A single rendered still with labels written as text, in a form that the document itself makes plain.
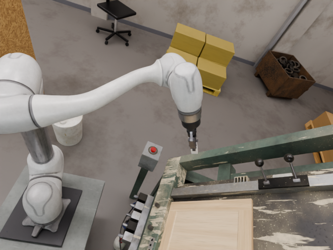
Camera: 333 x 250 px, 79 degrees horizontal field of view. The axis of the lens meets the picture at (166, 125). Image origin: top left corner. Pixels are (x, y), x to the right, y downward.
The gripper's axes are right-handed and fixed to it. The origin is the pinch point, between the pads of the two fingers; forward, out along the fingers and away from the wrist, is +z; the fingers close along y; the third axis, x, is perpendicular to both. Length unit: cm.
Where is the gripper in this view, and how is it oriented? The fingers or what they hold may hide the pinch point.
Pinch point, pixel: (194, 148)
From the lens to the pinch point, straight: 93.6
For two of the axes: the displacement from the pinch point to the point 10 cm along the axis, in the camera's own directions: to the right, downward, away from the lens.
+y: 1.3, -7.2, 6.8
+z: 1.7, 6.9, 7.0
